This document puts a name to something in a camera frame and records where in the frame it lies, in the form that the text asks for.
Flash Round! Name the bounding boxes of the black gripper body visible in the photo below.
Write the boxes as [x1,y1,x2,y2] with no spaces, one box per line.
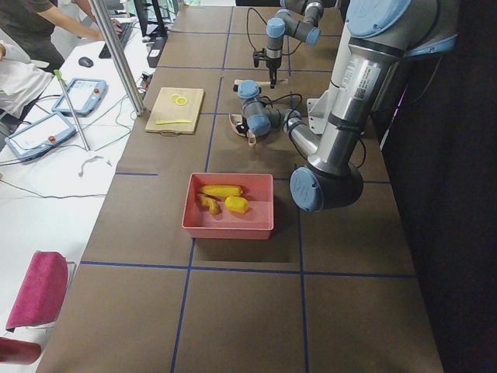
[235,118,249,137]
[252,48,282,71]

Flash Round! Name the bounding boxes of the beige plastic dustpan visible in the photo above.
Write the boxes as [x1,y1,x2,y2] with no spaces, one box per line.
[228,113,256,148]

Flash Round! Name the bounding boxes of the beige hand brush black bristles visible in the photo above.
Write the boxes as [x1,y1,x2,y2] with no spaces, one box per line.
[233,78,289,92]

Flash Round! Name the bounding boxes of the tan toy ginger root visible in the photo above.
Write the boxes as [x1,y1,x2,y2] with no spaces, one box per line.
[198,194,221,216]

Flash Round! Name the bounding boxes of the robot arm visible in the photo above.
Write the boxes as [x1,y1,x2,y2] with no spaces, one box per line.
[237,1,460,211]
[252,1,324,89]

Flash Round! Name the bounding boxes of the pink plastic bin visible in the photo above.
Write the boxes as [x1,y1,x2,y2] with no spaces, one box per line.
[182,173,274,239]

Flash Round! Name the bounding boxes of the wooden cutting board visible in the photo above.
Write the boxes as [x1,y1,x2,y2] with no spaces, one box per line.
[144,87,204,135]

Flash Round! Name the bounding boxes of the yellow plastic toy knife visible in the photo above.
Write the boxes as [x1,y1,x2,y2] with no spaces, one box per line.
[155,119,192,125]

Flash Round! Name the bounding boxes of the black keyboard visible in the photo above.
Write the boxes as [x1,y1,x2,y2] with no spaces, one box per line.
[98,21,135,60]

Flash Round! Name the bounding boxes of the far blue teach pendant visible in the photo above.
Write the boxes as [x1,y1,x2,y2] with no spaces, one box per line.
[66,78,108,117]

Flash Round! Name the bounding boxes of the blue teach pendant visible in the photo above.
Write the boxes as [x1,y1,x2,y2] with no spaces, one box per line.
[5,113,76,160]
[66,78,108,117]

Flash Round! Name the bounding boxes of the black computer mouse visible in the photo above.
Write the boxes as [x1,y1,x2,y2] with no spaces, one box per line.
[78,57,94,68]

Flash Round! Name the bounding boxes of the thin metal rod stand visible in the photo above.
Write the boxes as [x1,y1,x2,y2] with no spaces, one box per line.
[53,68,113,179]

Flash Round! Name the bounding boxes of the near blue teach pendant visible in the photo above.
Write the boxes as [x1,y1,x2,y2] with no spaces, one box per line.
[5,113,76,160]

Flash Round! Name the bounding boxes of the person in white shirt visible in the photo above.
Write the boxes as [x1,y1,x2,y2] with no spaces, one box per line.
[1,40,53,119]

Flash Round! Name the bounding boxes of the person in dark shirt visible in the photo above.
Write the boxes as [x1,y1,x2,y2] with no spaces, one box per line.
[1,0,104,72]

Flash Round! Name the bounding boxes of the magenta cloth on stand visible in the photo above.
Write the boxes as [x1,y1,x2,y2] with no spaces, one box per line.
[5,251,70,332]

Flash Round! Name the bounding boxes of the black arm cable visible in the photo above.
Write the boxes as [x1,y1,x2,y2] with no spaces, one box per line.
[263,92,304,112]

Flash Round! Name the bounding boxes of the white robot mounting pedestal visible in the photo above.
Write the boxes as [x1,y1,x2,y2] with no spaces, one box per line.
[304,1,351,135]

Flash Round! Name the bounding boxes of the aluminium frame post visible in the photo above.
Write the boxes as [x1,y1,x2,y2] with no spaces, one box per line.
[89,0,145,117]

